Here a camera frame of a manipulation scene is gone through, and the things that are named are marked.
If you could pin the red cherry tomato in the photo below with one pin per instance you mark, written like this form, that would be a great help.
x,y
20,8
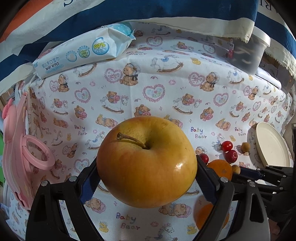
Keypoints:
x,y
226,146

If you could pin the baby wipes pack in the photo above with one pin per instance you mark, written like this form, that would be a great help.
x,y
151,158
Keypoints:
x,y
106,42

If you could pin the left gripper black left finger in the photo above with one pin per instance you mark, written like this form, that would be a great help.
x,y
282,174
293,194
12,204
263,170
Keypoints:
x,y
45,220

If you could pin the striped Paris towel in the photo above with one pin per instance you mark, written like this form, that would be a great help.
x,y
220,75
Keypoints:
x,y
28,26

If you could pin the pink plastic hanger toy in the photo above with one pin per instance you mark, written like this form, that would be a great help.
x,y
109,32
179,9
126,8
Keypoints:
x,y
17,159

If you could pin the clear plastic lidded container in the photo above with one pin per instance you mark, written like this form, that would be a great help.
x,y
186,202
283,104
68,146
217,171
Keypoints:
x,y
247,56

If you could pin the brown longan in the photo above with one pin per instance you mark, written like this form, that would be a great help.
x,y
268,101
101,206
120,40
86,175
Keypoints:
x,y
245,147
236,169

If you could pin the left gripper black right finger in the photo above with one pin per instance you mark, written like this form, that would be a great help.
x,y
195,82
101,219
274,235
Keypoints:
x,y
218,191

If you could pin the red small fruit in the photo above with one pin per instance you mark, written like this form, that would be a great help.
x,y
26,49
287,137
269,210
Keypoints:
x,y
231,156
204,157

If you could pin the baby bear print cloth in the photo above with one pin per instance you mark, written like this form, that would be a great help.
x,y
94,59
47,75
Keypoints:
x,y
181,77

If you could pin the large yellow apple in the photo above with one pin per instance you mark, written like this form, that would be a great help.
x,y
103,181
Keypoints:
x,y
146,162

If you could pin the cream round plate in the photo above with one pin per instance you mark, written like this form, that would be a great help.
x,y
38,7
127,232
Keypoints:
x,y
271,146

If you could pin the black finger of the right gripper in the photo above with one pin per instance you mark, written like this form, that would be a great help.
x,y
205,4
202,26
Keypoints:
x,y
279,181

